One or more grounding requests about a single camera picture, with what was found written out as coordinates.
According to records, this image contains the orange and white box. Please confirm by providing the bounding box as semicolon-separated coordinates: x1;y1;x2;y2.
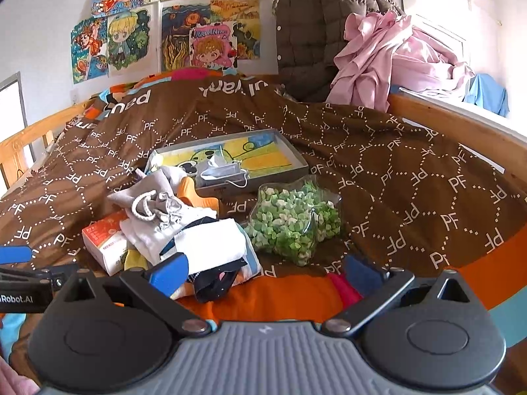
81;210;136;276

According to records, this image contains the window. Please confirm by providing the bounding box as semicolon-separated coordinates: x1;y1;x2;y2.
0;72;27;132

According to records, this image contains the blond boy poster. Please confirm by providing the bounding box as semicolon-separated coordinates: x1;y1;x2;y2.
107;8;153;77

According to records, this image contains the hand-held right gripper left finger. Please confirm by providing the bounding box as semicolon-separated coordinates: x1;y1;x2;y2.
61;251;212;336

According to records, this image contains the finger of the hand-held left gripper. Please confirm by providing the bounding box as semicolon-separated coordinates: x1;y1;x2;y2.
0;264;79;288
0;246;34;265

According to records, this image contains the orange plastic clip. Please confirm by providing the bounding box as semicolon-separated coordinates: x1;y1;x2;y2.
177;176;221;210

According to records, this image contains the brown-haired child poster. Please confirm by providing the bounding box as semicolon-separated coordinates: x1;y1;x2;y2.
189;25;238;70

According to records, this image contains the person's pink clothing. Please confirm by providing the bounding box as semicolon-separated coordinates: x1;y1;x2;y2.
0;356;41;395

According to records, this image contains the fish and seaweed poster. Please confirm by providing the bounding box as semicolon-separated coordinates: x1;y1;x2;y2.
161;2;212;72

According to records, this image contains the brown quilted jacket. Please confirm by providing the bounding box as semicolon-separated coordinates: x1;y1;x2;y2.
274;0;406;103

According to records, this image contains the yellow field poster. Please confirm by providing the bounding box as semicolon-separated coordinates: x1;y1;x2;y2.
210;0;261;25

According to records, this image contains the grey drawstring pouch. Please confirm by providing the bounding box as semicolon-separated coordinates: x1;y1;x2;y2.
108;166;198;231

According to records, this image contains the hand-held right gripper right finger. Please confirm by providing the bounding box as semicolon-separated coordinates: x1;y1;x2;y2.
321;251;473;336

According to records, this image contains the blue cloth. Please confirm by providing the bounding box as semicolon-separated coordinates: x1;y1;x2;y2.
463;73;510;118

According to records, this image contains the dark striped sock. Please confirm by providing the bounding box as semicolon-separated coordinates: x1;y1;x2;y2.
187;269;248;303

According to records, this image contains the grey face mask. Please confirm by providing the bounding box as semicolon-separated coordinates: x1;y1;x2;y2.
195;161;250;192

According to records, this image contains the pink cloth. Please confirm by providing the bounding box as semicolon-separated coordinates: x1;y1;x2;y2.
325;10;476;112

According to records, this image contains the grey tray with cartoon picture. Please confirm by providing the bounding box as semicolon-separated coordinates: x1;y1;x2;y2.
146;128;310;196

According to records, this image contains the white ledge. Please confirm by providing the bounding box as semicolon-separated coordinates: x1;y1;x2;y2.
389;86;527;132

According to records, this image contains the white cartoon print sock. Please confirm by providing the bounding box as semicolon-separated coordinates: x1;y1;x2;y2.
173;219;261;284

